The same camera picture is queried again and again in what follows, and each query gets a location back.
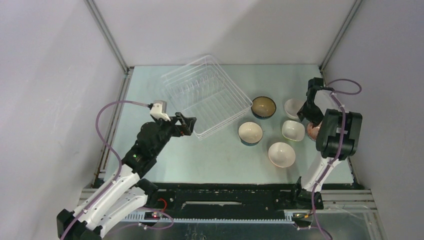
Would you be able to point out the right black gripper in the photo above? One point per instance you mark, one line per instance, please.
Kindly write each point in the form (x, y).
(314, 119)

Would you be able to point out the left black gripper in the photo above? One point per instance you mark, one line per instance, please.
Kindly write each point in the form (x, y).
(186, 129)

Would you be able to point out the orange bowl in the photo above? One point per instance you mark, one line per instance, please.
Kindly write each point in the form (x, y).
(312, 130)

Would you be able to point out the plain white bowl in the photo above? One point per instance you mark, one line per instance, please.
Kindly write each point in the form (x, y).
(291, 108)

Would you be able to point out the lime green square bowl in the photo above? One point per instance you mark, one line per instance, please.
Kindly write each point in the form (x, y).
(293, 130)

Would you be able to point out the dark blue floral bowl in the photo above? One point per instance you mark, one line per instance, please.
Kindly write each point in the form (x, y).
(263, 107)

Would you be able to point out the blue white patterned bowl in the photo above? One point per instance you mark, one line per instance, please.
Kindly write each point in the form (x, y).
(281, 154)

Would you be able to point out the teal bowl white dots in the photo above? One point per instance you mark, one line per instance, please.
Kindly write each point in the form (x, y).
(250, 133)

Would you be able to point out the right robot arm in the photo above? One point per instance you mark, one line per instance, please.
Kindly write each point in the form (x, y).
(338, 135)

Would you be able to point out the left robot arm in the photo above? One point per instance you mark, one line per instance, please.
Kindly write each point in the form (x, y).
(127, 189)

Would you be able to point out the white wire dish rack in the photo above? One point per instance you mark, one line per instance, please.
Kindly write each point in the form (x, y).
(202, 89)

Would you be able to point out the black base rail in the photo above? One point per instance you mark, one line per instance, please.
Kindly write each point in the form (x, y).
(255, 202)

